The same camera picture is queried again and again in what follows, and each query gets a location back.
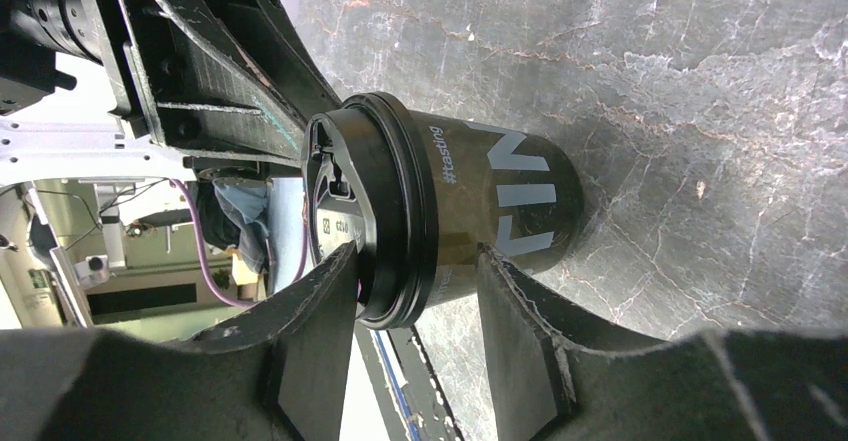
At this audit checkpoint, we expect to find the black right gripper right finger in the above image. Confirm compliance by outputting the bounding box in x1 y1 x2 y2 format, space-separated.
476 244 847 440

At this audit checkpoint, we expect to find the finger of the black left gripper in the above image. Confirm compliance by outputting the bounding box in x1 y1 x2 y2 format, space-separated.
203 0 341 124
128 0 308 166

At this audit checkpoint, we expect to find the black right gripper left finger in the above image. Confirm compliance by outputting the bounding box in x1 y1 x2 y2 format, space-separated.
1 243 357 440

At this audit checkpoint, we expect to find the black plastic cup lid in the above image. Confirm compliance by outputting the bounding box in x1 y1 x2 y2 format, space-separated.
301 92 439 330

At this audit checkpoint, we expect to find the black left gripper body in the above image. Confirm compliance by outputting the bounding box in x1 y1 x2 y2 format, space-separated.
1 0 160 134

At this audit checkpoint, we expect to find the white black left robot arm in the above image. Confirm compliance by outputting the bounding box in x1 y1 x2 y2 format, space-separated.
1 0 340 185

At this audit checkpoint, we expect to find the black paper coffee cup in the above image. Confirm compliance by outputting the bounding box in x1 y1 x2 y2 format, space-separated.
411 111 584 307

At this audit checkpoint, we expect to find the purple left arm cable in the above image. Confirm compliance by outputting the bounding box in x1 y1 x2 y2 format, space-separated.
168 178 313 310

